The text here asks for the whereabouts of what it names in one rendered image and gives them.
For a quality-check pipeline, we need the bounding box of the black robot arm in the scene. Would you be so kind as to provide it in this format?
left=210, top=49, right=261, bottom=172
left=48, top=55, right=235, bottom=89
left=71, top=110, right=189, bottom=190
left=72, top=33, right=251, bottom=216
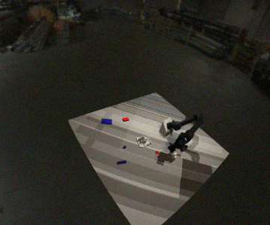
left=166, top=111, right=203, bottom=152

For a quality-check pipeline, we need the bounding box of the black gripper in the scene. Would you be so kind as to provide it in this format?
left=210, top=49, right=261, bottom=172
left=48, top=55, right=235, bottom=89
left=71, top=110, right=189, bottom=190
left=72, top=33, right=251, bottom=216
left=168, top=140, right=177, bottom=153

